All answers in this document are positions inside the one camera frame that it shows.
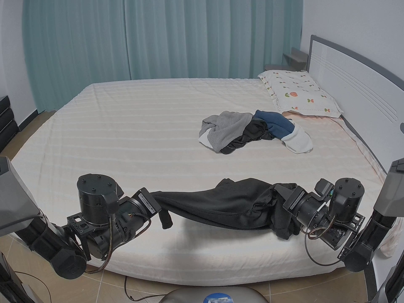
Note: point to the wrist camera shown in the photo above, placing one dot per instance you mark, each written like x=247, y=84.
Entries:
x=113, y=199
x=324, y=188

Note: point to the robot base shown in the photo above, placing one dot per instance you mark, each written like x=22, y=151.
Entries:
x=189, y=297

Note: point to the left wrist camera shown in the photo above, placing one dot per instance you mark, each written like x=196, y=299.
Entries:
x=113, y=199

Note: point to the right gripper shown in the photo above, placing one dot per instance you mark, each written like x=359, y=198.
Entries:
x=312, y=210

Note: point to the pile of clothes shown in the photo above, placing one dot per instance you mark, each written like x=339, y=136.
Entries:
x=227, y=128

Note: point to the bed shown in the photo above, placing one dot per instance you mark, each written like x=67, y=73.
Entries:
x=126, y=137

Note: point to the grey bedside table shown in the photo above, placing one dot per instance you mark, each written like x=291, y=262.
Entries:
x=295, y=57

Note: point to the blue-green curtain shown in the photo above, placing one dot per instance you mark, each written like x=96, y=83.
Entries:
x=205, y=27
x=79, y=43

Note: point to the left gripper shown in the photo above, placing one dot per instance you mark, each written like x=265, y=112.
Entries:
x=139, y=210

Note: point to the white printed pillow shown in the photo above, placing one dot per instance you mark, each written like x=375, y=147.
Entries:
x=299, y=90

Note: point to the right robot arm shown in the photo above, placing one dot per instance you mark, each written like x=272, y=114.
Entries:
x=348, y=200

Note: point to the black T-shirt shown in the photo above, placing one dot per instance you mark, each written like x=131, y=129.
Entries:
x=227, y=200

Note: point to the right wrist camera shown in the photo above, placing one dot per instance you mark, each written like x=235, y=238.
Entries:
x=324, y=188

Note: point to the black chest of drawers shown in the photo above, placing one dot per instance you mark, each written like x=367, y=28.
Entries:
x=6, y=121

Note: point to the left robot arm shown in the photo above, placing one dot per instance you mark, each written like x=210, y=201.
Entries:
x=94, y=197

